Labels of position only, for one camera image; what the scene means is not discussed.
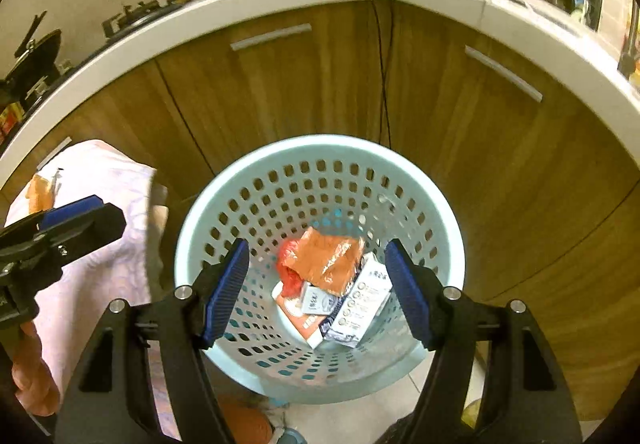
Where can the large blue white carton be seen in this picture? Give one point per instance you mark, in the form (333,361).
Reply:
(360,304)

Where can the orange can with white lid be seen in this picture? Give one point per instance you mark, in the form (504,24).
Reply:
(300,324)

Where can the pink patterned tablecloth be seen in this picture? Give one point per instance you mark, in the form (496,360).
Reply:
(100,284)

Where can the red plastic bag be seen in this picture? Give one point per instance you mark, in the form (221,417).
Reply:
(287,269)

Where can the black gas stove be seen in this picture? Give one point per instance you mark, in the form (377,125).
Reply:
(135,13)

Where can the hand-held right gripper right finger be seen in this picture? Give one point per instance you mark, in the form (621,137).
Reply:
(407,294)

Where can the orange snack wrapper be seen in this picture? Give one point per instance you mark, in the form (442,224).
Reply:
(325,259)

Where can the steel kitchen faucet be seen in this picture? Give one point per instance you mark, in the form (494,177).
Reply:
(631,43)

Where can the teal plastic basket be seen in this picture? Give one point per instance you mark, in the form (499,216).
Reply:
(320,142)

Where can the person's left hand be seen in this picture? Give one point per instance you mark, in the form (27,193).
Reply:
(35,369)

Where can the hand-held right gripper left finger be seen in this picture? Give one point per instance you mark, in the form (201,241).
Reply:
(225,294)

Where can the wooden kitchen cabinets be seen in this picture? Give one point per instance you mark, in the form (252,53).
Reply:
(300,88)

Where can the red label sauce bottles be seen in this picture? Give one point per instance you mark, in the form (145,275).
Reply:
(11,123)

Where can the black wok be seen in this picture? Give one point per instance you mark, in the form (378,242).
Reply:
(35,53)

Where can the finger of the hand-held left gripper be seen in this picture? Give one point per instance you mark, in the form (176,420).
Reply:
(70,213)
(95,229)

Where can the orange crumpled wrapper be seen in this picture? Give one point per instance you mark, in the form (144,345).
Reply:
(41,194)

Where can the small blue white carton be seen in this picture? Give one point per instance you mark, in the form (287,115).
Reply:
(315,299)

